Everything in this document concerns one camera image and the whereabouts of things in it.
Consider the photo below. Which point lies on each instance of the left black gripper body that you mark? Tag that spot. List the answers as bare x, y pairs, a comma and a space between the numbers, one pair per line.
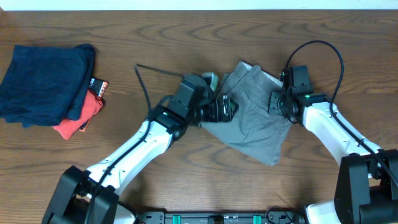
206, 112

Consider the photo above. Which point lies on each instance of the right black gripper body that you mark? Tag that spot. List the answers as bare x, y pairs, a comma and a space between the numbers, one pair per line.
278, 104

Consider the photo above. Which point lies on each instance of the grey shorts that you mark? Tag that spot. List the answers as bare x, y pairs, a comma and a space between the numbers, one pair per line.
252, 131

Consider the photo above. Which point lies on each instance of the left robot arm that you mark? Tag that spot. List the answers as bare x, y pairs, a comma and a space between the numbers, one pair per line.
92, 195

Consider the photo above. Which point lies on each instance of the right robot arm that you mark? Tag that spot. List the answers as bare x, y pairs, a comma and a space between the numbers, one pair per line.
366, 189

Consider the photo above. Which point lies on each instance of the black red patterned garment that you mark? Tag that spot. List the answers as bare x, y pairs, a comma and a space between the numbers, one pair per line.
98, 86

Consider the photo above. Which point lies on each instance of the folded red garment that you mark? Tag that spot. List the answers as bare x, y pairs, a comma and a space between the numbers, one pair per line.
92, 105

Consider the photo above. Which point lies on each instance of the folded navy blue garment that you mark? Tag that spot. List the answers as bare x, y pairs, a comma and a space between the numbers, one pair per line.
44, 85

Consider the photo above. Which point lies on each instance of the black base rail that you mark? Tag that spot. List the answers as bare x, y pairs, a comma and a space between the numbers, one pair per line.
277, 216

